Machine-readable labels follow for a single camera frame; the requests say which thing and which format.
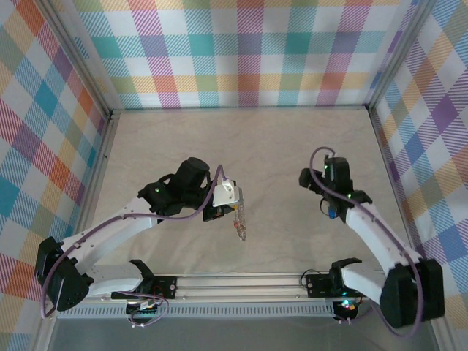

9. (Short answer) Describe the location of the left controller board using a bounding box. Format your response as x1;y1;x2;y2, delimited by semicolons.
126;299;160;315

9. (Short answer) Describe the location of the right controller board with lights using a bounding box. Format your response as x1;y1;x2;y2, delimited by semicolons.
334;298;361;319

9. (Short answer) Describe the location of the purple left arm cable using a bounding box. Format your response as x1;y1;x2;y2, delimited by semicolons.
39;164;226;320

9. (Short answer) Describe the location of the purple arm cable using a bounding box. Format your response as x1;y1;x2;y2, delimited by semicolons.
309;146;427;337
39;164;226;320

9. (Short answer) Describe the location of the aluminium table side rail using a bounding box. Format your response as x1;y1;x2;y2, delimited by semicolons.
367;105;445;304
64;111;121;273

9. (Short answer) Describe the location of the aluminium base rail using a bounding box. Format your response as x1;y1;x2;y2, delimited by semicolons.
43;272;443;303

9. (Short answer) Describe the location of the aluminium table end rail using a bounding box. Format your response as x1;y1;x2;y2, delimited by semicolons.
111;105;372;113

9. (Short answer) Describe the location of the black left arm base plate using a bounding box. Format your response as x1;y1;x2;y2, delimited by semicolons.
111;276;179;301

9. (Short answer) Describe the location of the grey slotted cable duct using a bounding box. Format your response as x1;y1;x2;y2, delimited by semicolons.
58;301;336;319

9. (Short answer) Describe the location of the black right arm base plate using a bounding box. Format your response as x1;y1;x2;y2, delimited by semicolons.
306;272;370;299

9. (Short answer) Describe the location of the aluminium frame post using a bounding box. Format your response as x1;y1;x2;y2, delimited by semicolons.
365;0;436;110
36;0;114;116

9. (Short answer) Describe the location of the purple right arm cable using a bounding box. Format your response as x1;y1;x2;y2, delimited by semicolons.
309;146;427;337

